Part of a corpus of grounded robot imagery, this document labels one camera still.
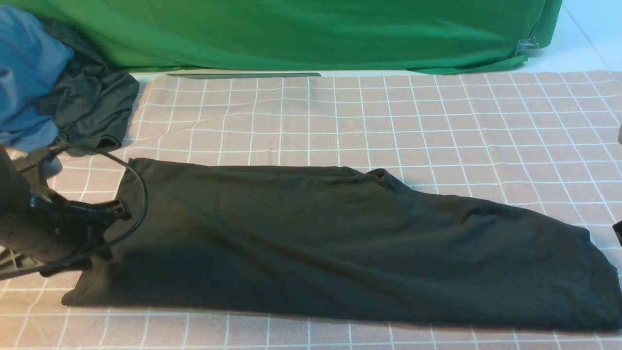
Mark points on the blue crumpled garment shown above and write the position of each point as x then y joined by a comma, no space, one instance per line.
31,61

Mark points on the metal binder clip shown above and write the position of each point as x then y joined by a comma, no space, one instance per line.
526,46

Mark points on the green backdrop cloth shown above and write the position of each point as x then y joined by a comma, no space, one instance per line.
441,37

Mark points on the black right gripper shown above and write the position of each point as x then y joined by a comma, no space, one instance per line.
617,229

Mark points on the dark crumpled garment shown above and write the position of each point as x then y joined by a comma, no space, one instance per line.
90,103

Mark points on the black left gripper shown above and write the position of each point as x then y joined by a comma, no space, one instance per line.
62,233

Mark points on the pink white-checked tablecloth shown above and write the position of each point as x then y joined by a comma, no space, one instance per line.
545,141

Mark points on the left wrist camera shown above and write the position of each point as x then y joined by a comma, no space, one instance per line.
13,262

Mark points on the dark gray long-sleeve top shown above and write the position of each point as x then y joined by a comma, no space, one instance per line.
336,243

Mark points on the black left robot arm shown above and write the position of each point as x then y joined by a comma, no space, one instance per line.
26,176

